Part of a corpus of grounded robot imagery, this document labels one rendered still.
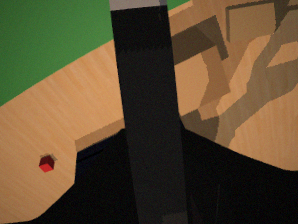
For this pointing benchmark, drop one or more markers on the green mat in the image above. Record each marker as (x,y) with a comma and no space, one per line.
(39,37)

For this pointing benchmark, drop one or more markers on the small tan cube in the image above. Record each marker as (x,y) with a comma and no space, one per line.
(200,76)

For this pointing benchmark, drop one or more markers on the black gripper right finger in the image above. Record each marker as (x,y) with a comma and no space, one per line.
(225,187)

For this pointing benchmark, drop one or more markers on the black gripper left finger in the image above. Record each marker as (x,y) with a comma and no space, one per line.
(103,195)

